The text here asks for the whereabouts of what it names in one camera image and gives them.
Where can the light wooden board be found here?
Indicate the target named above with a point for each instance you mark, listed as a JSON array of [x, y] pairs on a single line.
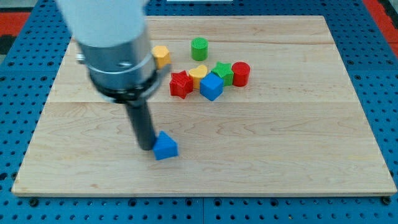
[[297, 129]]

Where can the yellow heart block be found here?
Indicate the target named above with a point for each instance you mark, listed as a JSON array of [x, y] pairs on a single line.
[[197, 74]]

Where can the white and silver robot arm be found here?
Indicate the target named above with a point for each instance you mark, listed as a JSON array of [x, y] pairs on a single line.
[[115, 47]]

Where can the red star block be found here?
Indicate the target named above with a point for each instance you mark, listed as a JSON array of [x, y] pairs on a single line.
[[181, 84]]

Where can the blue cube block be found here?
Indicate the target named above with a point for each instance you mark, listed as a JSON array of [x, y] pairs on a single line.
[[211, 86]]

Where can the green cylinder block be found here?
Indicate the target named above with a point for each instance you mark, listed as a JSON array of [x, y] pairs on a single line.
[[199, 49]]

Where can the yellow hexagon block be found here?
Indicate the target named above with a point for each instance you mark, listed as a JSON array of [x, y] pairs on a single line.
[[162, 56]]

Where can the green star block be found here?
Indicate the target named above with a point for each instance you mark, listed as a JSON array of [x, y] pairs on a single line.
[[224, 71]]

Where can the red cylinder block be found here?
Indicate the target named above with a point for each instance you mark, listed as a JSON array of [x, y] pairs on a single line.
[[241, 73]]

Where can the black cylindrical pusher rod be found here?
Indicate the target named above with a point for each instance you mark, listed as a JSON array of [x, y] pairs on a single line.
[[141, 121]]

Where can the blue triangle block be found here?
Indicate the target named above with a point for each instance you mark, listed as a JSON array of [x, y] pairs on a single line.
[[165, 147]]

